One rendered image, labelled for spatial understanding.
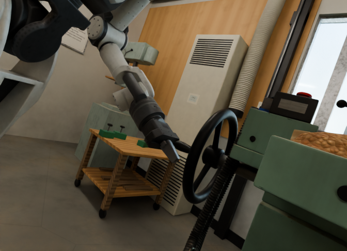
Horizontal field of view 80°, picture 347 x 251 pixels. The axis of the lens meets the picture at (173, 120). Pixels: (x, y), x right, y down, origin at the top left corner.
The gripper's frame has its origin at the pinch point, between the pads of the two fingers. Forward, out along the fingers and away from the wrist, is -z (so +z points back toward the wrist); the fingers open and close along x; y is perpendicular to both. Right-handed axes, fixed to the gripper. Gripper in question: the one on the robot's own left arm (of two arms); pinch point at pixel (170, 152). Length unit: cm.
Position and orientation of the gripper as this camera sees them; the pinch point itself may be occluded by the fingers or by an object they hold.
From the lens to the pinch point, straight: 56.7
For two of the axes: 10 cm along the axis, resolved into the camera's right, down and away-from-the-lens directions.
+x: -4.9, -2.0, -8.5
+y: 7.1, -6.6, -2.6
